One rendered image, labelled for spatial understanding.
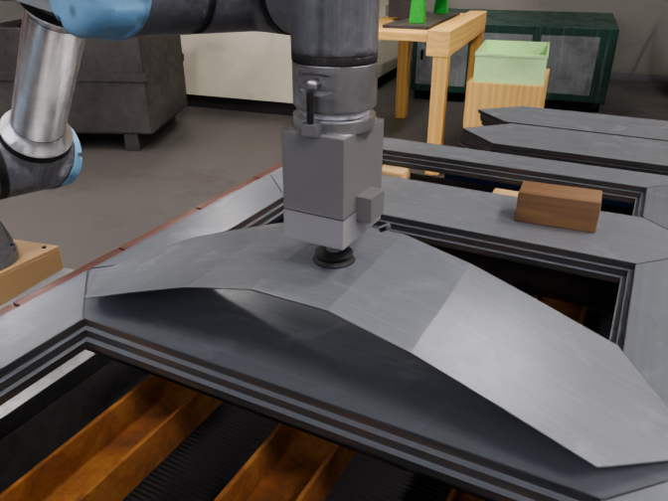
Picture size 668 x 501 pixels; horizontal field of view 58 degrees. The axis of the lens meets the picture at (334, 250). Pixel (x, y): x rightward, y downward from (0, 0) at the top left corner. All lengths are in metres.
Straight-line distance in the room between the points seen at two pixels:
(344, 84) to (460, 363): 0.25
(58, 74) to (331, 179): 0.59
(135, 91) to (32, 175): 3.16
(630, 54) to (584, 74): 1.81
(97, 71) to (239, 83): 1.39
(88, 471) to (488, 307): 0.49
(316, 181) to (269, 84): 4.66
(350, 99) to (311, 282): 0.17
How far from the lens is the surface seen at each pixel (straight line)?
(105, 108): 4.41
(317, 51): 0.51
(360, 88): 0.52
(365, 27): 0.52
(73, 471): 0.80
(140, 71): 4.26
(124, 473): 0.75
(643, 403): 0.62
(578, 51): 5.62
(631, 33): 7.39
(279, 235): 0.69
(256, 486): 0.74
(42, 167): 1.16
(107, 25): 0.50
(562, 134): 1.50
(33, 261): 1.21
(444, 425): 0.57
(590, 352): 0.63
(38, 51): 1.00
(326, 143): 0.52
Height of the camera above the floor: 1.22
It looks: 26 degrees down
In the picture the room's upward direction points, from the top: straight up
